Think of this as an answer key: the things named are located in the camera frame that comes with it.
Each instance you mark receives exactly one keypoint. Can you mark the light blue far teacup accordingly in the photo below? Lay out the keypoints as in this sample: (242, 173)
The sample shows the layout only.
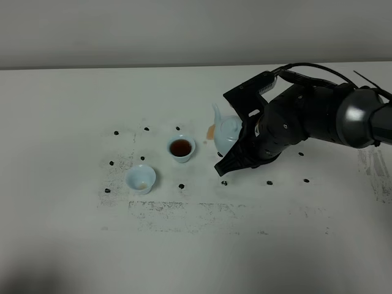
(181, 147)

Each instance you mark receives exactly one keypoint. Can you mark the light blue near teacup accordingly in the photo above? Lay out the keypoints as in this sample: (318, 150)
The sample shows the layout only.
(141, 178)

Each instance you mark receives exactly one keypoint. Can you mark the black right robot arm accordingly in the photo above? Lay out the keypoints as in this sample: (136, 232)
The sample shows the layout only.
(343, 114)

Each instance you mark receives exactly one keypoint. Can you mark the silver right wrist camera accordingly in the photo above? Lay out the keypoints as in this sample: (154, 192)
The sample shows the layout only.
(268, 87)

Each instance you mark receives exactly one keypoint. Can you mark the light blue porcelain teapot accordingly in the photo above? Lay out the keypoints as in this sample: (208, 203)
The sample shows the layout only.
(226, 133)

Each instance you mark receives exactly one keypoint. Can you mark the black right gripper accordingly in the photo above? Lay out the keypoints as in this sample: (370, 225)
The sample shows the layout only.
(267, 128)

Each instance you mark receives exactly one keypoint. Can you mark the light blue teacup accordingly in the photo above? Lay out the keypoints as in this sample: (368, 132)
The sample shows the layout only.
(141, 178)
(181, 147)

